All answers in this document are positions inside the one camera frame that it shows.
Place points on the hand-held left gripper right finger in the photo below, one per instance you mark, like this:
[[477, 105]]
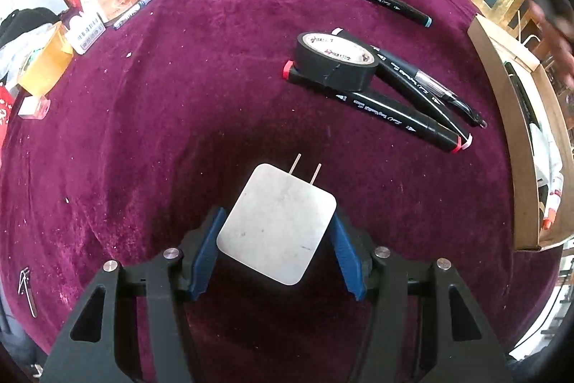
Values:
[[347, 257]]

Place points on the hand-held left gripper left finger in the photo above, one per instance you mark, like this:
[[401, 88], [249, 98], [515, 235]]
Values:
[[206, 257]]

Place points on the white charger adapter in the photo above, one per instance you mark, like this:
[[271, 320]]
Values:
[[276, 221]]

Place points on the black marker green cap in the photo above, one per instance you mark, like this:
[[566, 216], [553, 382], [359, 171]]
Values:
[[520, 91]]

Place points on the cardboard box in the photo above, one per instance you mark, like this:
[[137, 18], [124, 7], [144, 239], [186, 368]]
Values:
[[522, 167]]

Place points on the white bottle orange cap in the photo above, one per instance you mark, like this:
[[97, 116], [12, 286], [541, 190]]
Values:
[[549, 172]]

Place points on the person's right hand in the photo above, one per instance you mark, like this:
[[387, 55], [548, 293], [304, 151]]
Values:
[[558, 42]]

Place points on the black marker red caps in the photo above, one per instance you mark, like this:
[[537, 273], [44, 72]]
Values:
[[394, 120]]

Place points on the clear gel pen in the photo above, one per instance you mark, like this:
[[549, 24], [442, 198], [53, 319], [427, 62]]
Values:
[[466, 109]]

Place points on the black marker white caps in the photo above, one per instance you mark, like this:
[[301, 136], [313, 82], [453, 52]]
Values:
[[441, 119]]

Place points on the black tape roll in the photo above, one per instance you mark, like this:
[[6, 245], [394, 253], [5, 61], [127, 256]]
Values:
[[334, 64]]

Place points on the metal clip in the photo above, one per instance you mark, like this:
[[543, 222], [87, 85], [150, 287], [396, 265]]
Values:
[[28, 288]]

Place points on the small clear block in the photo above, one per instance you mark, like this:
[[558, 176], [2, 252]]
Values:
[[33, 108]]

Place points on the white printed card box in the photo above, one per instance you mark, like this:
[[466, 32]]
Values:
[[87, 34]]

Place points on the yellow tape roll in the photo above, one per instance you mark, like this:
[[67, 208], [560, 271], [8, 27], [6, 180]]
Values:
[[45, 60]]

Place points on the grey marker pen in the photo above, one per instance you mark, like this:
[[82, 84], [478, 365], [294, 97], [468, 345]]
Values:
[[133, 11]]

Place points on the black cloth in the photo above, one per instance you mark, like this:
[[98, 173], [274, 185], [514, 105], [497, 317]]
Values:
[[24, 24]]

